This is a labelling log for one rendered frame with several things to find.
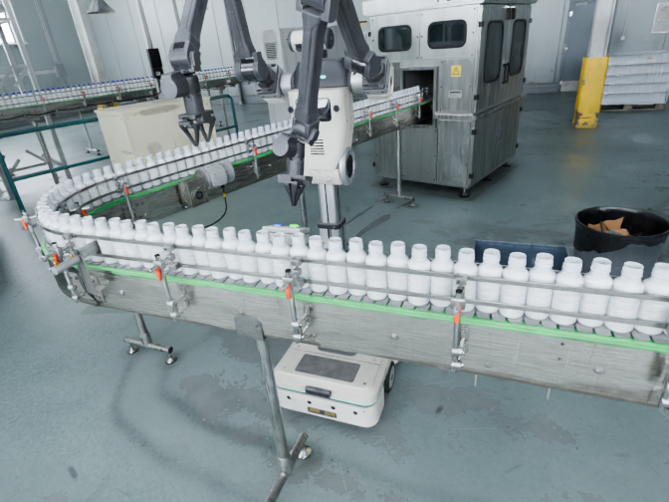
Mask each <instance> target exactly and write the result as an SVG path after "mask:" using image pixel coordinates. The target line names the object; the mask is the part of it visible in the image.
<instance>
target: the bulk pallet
mask: <svg viewBox="0 0 669 502"><path fill-rule="evenodd" d="M606 56H609V62H608V67H607V73H606V78H605V83H604V88H603V94H602V99H601V104H600V109H599V111H600V112H607V111H643V110H664V109H663V108H664V107H665V104H666V102H667V99H668V96H669V51H665V50H646V51H631V52H615V53H606ZM665 97H666V101H665ZM603 105H605V106H603ZM607 105H616V106H607ZM648 106H654V107H653V108H642V109H633V108H632V107H648ZM612 107H622V109H608V110H602V109H601V108H612Z"/></svg>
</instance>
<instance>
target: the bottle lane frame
mask: <svg viewBox="0 0 669 502"><path fill-rule="evenodd" d="M86 265H87V268H88V270H89V273H90V275H92V276H96V277H97V279H98V281H99V284H100V285H105V286H107V287H106V288H104V289H103V290H102V292H103V295H104V297H105V301H104V302H103V301H99V302H100V304H99V307H105V308H110V309H116V310H121V311H127V312H132V313H138V314H143V315H149V316H153V317H159V318H164V319H170V320H173V318H171V317H170V313H171V312H170V308H169V307H167V298H166V295H165V291H164V288H163V285H162V281H158V280H157V277H156V274H154V273H149V272H141V271H132V269H131V270H125V269H119V268H116V267H114V268H111V267H108V266H106V267H104V266H100V265H99V266H97V265H92V264H91V265H89V264H86ZM166 279H167V282H168V286H169V289H170V293H171V296H172V300H176V299H178V298H179V297H180V296H181V295H182V294H181V292H180V289H179V286H182V287H184V289H185V293H186V295H184V296H183V297H182V298H187V300H188V304H189V306H187V307H186V308H185V309H184V310H183V311H182V312H181V313H180V314H181V316H180V318H179V319H178V321H181V322H186V323H192V324H197V325H203V326H208V327H214V328H219V329H225V330H230V331H236V327H235V322H234V318H235V316H236V315H237V314H240V315H246V316H252V317H257V319H258V320H259V321H260V322H261V324H262V330H263V335H264V337H269V338H274V339H280V340H285V341H291V342H294V341H295V340H294V328H292V315H291V308H290V301H289V300H288V299H287V297H286V292H285V291H279V290H278V289H279V288H278V289H277V290H270V289H267V287H268V286H267V287H266V288H265V289H263V288H256V286H257V285H256V286H255V287H248V286H246V284H245V285H243V286H241V285H235V283H236V282H235V283H234V284H227V283H225V281H224V282H223V283H219V282H215V280H214V281H205V279H203V280H197V279H195V278H193V279H190V278H186V276H185V277H176V275H175V276H168V275H167V274H166ZM301 292H302V291H301ZM301 292H300V293H294V295H295V303H296V310H297V317H298V320H300V319H301V318H302V316H303V315H304V314H305V313H304V308H303V305H309V309H310V313H309V314H307V315H306V317H310V318H311V326H309V327H308V328H307V330H306V331H305V333H304V336H305V338H304V339H303V340H302V341H301V343H302V344H307V345H313V346H318V347H324V348H329V349H335V350H340V351H346V352H351V353H357V354H362V355H368V356H373V357H379V358H384V359H390V360H395V361H401V362H406V363H412V364H417V365H423V366H428V367H433V368H438V369H444V370H449V371H451V363H452V345H453V327H454V315H451V314H446V311H445V310H444V312H443V313H436V312H431V309H429V310H428V311H422V310H417V307H416V306H415V308H414V309H407V308H403V305H401V306H400V307H393V306H389V303H387V305H378V304H375V301H374V302H373V303H372V304H371V303H364V302H363V301H362V299H361V300H360V301H359V302H357V301H351V300H350V299H349V298H350V297H349V298H348V299H347V300H343V299H338V298H337V296H336V297H335V298H328V297H325V295H323V296H314V295H313V293H311V295H307V294H301ZM182 298H181V299H180V300H179V301H177V308H178V312H179V311H180V310H181V309H182V308H183V307H184V306H185V305H184V303H183V299H182ZM461 328H467V329H469V333H468V339H465V341H464V342H467V343H468V346H467V352H465V353H464V354H463V358H462V363H463V364H464V365H463V367H462V368H461V369H460V370H457V372H460V373H466V374H471V375H477V376H482V377H492V378H498V379H503V380H509V381H514V382H520V383H525V384H531V385H536V386H542V387H547V388H553V389H558V390H564V391H569V392H575V393H580V394H586V395H591V396H597V397H602V398H608V399H613V400H619V401H624V402H630V403H635V404H641V405H646V406H652V407H657V405H658V397H659V395H660V394H661V393H662V390H663V387H664V386H663V383H664V380H665V378H666V375H667V374H669V345H668V344H661V343H655V342H654V341H653V340H652V339H650V342H646V341H639V340H634V339H633V337H632V336H630V339H624V338H617V337H615V336H614V334H613V333H611V336H604V335H597V334H596V333H595V331H592V334H589V333H582V332H578V331H577V329H576V328H574V330H573V331H567V330H561V329H560V328H559V327H558V326H557V327H556V328H555V329H553V328H545V327H543V326H542V324H539V325H538V326H531V325H526V324H525V322H524V321H522V323H521V324H516V323H510V322H509V321H508V319H506V321H505V322H502V321H495V320H492V317H491V316H490V319H489V320H487V319H480V318H477V317H476V315H474V317H465V316H461V324H460V340H459V346H460V342H461V340H462V338H461ZM236 332H237V331H236Z"/></svg>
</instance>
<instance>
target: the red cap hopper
mask: <svg viewBox="0 0 669 502"><path fill-rule="evenodd" d="M2 2H3V5H4V8H5V11H6V13H7V16H8V17H6V18H0V40H1V42H2V45H3V48H4V50H5V53H6V55H7V58H8V61H9V63H10V65H8V66H0V70H1V69H9V70H8V71H7V73H6V75H5V76H4V78H3V79H2V81H1V83H0V87H1V88H2V87H3V86H4V84H5V82H6V81H7V79H8V78H9V76H10V74H11V73H12V71H13V74H14V77H15V79H16V83H15V85H14V86H15V87H17V88H18V87H19V90H20V92H21V95H22V96H23V93H22V92H26V90H25V87H24V84H23V82H22V80H23V78H24V76H25V75H26V73H27V71H28V74H29V76H30V79H31V82H32V85H33V87H34V90H35V91H36V90H38V91H39V94H41V91H40V90H41V89H40V86H39V83H38V81H37V78H36V75H35V72H34V69H33V67H32V64H31V61H30V58H29V56H28V53H27V50H26V47H25V44H24V42H23V39H22V36H21V33H20V30H19V28H18V25H17V22H16V19H15V16H14V14H13V11H12V8H11V5H10V3H9V0H2ZM9 22H10V24H11V27H12V30H13V33H14V35H15V38H16V41H17V44H18V46H19V49H20V52H21V55H22V57H23V60H24V63H25V64H21V65H16V63H15V60H14V57H13V55H12V52H11V49H10V47H9V44H8V41H7V39H6V36H5V33H4V31H3V28H2V25H1V24H5V23H9ZM24 67H25V68H24ZM18 68H24V70H23V71H22V73H21V75H20V73H19V71H18ZM26 93H27V92H26ZM44 118H45V120H46V123H47V126H48V125H52V124H53V122H52V120H51V117H50V115H47V116H44ZM49 131H50V134H51V137H52V140H53V142H54V145H55V148H56V150H57V153H58V156H59V159H60V161H61V162H59V161H57V160H55V159H53V158H51V157H50V160H51V163H52V165H53V167H54V165H56V167H54V168H57V167H61V166H65V165H68V164H67V162H66V159H65V156H64V153H63V150H62V148H61V145H60V142H59V139H58V136H57V134H56V131H55V129H54V128H52V129H49ZM40 133H41V136H42V139H43V141H44V144H45V147H46V149H47V152H48V155H49V156H50V154H49V151H48V148H47V146H46V143H45V140H44V138H43V135H42V132H41V131H40ZM25 152H27V153H29V154H31V155H33V156H35V157H37V158H39V159H41V160H43V161H45V162H41V163H37V164H32V165H28V166H23V167H19V168H16V167H17V166H18V164H19V162H20V161H21V160H20V159H18V158H17V160H16V161H15V163H14V165H13V166H12V168H11V169H10V170H9V172H10V174H11V176H12V174H13V172H16V171H20V170H24V169H29V168H33V167H37V166H42V165H46V164H48V163H47V160H46V159H45V158H43V157H45V156H44V154H43V153H42V155H41V156H43V157H41V156H39V155H37V154H35V153H33V152H31V151H30V150H28V149H26V151H25ZM49 169H50V168H48V169H43V170H39V171H35V172H31V173H27V174H23V175H18V176H14V177H12V178H15V177H20V176H24V175H28V174H32V173H36V172H40V171H44V170H49ZM64 172H65V175H66V178H67V180H68V179H71V180H72V182H73V183H74V181H73V178H72V175H71V173H70V170H69V169H64ZM0 181H2V182H3V184H4V187H5V189H6V191H7V193H8V196H9V198H6V199H8V200H12V199H15V196H14V194H13V191H12V189H11V187H10V184H9V182H8V180H7V177H6V175H5V173H4V170H3V168H2V166H1V164H0Z"/></svg>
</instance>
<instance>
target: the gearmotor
mask: <svg viewBox="0 0 669 502"><path fill-rule="evenodd" d="M234 179H235V170H234V168H233V166H232V165H231V164H230V163H229V162H227V161H224V162H220V163H217V164H212V165H209V166H206V167H203V168H201V169H197V170H196V171H195V173H194V176H193V177H190V178H187V179H183V180H180V182H177V183H178V188H179V192H180V196H181V200H182V203H183V206H184V208H185V209H188V208H189V206H192V208H193V207H196V206H198V205H201V204H204V203H206V202H209V199H208V194H207V190H209V189H212V188H215V187H218V186H220V185H221V188H223V195H224V199H225V205H226V209H225V212H224V214H223V216H222V217H221V218H220V219H218V220H217V221H215V222H214V223H212V224H210V225H207V226H205V227H204V228H206V227H209V226H211V225H213V224H215V223H217V222H218V221H219V220H221V219H222V218H223V217H224V215H225V213H226V211H227V202H226V194H225V191H224V188H225V185H224V184H226V183H228V182H231V181H233V180H234Z"/></svg>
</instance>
